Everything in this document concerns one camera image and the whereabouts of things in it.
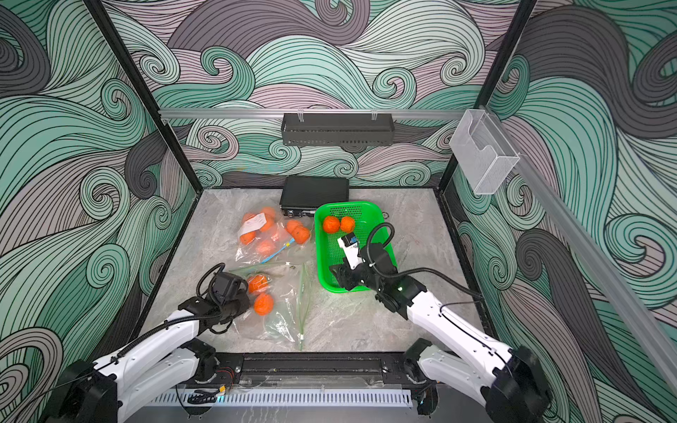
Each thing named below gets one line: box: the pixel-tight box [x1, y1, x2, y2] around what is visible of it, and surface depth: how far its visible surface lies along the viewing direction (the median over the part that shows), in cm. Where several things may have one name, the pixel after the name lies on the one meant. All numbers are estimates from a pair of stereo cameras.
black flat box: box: [280, 177, 350, 218], surface depth 116 cm
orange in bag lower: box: [252, 292, 275, 317], surface depth 83 cm
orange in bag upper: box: [247, 274, 269, 295], surface depth 85 cm
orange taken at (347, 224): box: [340, 215, 356, 234], surface depth 103 cm
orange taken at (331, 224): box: [322, 215, 341, 235], surface depth 103 cm
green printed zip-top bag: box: [230, 261, 313, 351], surface depth 81 cm
